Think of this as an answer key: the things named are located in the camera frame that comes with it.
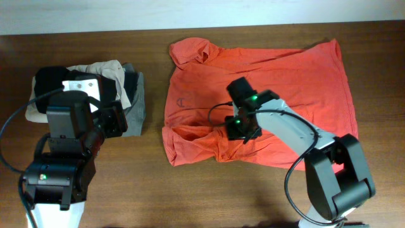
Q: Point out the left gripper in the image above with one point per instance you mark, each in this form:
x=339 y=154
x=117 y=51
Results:
x=116 y=118

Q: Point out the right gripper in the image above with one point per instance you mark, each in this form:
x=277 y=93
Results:
x=231 y=132

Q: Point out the red printed t-shirt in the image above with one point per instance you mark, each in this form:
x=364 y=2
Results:
x=312 y=81

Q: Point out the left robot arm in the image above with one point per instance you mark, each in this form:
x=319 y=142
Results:
x=54 y=187

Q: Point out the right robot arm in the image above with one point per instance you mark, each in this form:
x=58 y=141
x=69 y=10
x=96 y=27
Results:
x=338 y=178

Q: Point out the grey folded garment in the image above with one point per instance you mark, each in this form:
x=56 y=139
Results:
x=136 y=113

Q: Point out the beige folded garment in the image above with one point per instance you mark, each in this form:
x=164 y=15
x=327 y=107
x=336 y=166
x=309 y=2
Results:
x=110 y=69

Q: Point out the black folded garment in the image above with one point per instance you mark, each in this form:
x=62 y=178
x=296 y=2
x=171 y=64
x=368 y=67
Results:
x=50 y=78

